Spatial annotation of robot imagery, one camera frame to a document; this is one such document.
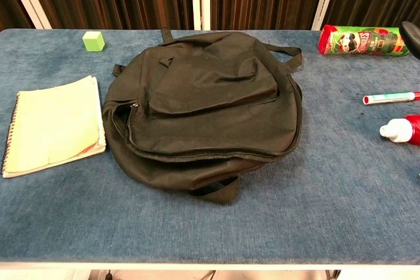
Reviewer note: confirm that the green cube block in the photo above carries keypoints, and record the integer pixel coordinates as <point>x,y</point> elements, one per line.
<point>93,42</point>

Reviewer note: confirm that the blue table cloth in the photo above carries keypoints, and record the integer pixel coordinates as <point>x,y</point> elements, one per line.
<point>210,227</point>

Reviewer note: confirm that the green red chips can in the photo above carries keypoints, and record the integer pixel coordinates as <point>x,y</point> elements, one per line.
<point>361,42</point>

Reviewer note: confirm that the red capped marker pen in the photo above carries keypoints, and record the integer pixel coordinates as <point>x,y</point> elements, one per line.
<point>390,97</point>

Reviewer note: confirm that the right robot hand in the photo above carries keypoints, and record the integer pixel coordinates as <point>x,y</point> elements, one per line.
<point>412,35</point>

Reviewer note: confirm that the red ketchup squeeze bottle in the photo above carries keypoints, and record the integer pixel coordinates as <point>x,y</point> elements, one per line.
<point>398,130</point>

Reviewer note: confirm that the spiral bound notebook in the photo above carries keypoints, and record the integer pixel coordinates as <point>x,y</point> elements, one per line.
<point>52,126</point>

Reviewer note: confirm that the black fabric backpack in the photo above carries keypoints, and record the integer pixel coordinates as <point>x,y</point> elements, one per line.
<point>210,109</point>

